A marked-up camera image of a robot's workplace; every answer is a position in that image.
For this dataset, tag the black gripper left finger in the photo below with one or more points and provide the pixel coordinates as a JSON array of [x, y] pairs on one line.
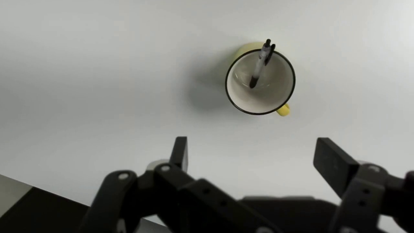
[[130, 199]]

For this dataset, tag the white pen with black tip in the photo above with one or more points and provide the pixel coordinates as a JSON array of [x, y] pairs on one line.
[[261, 65]]

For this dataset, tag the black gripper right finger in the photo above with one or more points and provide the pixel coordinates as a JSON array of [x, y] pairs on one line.
[[358, 189]]

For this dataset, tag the yellow mug with black rim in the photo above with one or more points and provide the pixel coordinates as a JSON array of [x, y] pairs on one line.
[[261, 82]]

